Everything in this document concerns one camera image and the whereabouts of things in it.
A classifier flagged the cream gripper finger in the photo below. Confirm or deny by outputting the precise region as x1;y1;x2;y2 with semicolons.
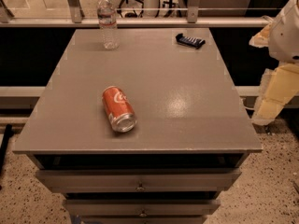
249;24;271;48
251;63;299;126

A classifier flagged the red coke can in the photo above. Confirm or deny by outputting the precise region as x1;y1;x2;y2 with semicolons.
102;86;136;133

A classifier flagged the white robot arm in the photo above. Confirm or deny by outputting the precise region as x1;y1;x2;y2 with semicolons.
249;0;299;126

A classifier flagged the grey drawer cabinet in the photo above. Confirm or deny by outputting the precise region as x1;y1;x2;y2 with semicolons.
14;29;262;224

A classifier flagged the clear plastic water bottle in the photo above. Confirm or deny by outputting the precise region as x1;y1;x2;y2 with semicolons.
97;0;120;49

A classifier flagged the top grey drawer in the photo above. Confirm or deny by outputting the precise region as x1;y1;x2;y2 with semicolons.
36;169;241;193

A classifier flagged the grey drawer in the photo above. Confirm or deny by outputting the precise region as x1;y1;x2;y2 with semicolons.
64;199;220;217
36;169;241;193

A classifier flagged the black object at left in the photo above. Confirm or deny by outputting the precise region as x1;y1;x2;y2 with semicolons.
0;124;14;174

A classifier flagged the metal railing frame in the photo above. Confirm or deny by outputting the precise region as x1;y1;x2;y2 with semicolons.
0;0;299;28

